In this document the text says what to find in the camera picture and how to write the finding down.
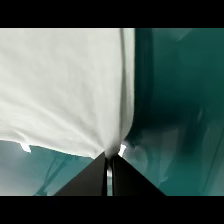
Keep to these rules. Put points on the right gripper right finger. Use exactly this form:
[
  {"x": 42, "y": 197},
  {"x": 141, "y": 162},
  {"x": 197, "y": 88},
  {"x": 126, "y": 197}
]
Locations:
[{"x": 131, "y": 181}]

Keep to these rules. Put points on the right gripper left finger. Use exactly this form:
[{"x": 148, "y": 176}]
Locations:
[{"x": 88, "y": 181}]

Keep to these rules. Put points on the white T-shirt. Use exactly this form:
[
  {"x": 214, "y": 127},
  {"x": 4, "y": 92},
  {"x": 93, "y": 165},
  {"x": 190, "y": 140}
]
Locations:
[{"x": 63, "y": 90}]

